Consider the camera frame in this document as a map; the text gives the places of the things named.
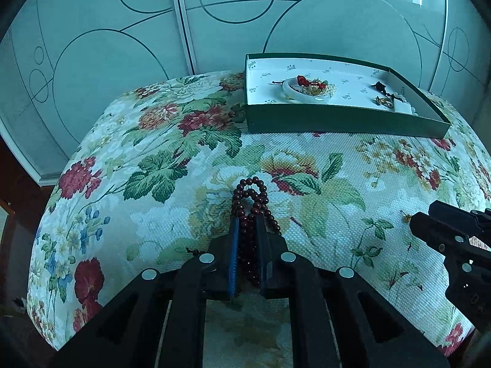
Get dark red bead bracelet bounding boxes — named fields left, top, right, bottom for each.
left=230, top=176, right=283, bottom=288

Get gold chain jewelry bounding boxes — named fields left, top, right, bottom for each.
left=374, top=96, right=394, bottom=109

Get pale jade bangle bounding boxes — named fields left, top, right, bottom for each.
left=282, top=77, right=337, bottom=104

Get black braided cord pendant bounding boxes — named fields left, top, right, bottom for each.
left=371, top=82, right=407, bottom=102

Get red cord gold pendant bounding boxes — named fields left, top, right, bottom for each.
left=296, top=75, right=327, bottom=93

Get cream pearl necklace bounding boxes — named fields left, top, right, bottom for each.
left=300, top=81, right=339, bottom=99

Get green jewelry box tray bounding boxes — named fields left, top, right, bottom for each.
left=245, top=53, right=450, bottom=139

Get small gold earring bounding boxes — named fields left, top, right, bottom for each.
left=400, top=211, right=412, bottom=224

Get floral quilted bedspread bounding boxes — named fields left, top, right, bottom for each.
left=27, top=72, right=490, bottom=355

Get frosted glass wardrobe doors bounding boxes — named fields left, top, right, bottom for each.
left=1, top=0, right=490, bottom=184

